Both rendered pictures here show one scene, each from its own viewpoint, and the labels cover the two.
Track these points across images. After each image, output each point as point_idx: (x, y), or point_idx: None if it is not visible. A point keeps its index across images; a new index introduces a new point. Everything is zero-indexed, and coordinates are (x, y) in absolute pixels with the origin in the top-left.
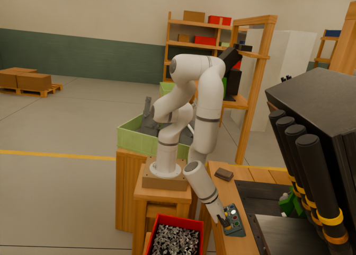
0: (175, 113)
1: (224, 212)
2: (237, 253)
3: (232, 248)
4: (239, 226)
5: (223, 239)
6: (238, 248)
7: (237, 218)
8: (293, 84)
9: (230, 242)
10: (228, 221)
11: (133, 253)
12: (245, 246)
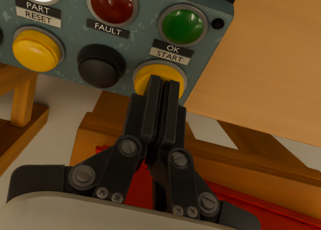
0: None
1: (24, 53)
2: (305, 84)
3: (272, 96)
4: (220, 24)
5: (197, 114)
6: (283, 60)
7: None
8: None
9: (229, 87)
10: (176, 113)
11: (2, 173)
12: (284, 7)
